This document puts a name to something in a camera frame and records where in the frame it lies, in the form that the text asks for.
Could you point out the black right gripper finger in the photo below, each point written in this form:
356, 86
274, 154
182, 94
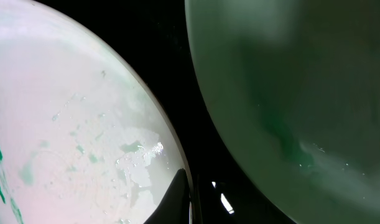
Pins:
174, 206

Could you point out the white plate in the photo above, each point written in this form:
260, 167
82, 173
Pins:
82, 138

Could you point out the mint green plate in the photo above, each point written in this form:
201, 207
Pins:
293, 89

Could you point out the round black tray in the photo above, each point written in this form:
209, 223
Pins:
152, 37

